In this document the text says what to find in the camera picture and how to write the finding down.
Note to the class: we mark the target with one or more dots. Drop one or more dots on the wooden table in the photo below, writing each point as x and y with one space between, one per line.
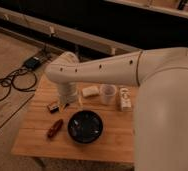
114 145

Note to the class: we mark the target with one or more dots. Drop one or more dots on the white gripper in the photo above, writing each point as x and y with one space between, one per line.
67 92

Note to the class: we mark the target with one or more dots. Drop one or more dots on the white ceramic cup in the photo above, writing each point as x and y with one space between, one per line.
107 93

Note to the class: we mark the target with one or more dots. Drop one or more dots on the white milk carton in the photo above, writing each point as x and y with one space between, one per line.
125 101

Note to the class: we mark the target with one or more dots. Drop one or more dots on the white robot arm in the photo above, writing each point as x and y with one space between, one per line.
161 107

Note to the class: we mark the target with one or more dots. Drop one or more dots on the red pepper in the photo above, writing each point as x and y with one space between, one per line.
55 128

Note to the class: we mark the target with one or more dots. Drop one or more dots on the black bowl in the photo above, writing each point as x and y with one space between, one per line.
85 126

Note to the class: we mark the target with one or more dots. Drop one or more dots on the black power strip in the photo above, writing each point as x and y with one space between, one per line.
36 60

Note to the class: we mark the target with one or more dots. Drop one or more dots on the brown chocolate bar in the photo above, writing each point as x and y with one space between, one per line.
56 107

